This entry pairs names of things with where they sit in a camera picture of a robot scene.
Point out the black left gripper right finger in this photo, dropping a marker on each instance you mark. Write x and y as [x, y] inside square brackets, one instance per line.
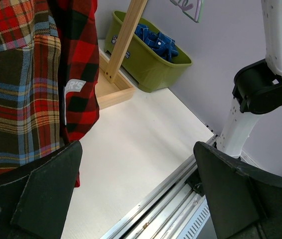
[244, 201]

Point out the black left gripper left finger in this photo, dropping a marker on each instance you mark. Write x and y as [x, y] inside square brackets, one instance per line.
[35, 198]

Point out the red black checked shirt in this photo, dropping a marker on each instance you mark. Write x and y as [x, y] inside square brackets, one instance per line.
[79, 66]

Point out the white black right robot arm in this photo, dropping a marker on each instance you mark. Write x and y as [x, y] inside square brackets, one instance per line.
[257, 87]

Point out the brown multicolour plaid shirt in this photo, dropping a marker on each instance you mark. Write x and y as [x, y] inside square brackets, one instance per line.
[29, 103]

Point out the blue checked shirt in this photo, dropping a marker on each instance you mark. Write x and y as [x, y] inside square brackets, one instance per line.
[159, 43]

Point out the lilac plastic hanger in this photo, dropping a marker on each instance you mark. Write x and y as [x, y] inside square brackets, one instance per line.
[190, 8]

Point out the wooden clothes rack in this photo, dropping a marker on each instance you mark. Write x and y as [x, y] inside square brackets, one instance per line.
[113, 88]

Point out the green plastic bin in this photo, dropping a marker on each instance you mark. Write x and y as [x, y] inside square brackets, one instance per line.
[148, 69]

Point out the aluminium mounting rail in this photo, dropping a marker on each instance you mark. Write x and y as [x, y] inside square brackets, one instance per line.
[175, 209]

